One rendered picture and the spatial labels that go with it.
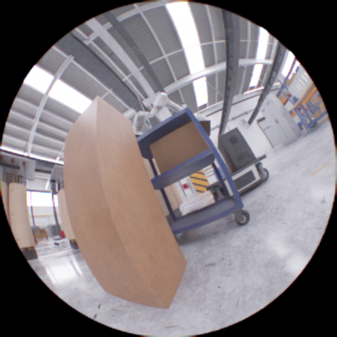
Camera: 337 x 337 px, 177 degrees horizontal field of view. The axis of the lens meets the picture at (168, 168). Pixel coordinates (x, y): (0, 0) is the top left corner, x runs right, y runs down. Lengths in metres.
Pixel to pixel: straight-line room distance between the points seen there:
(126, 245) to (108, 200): 0.13
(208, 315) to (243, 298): 0.10
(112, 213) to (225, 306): 0.42
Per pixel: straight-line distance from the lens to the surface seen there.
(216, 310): 0.40
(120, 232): 0.30
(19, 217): 2.20
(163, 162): 0.81
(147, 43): 10.10
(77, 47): 4.53
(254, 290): 0.41
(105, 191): 0.31
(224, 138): 1.56
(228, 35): 7.16
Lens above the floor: 0.36
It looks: 16 degrees up
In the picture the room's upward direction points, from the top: 24 degrees counter-clockwise
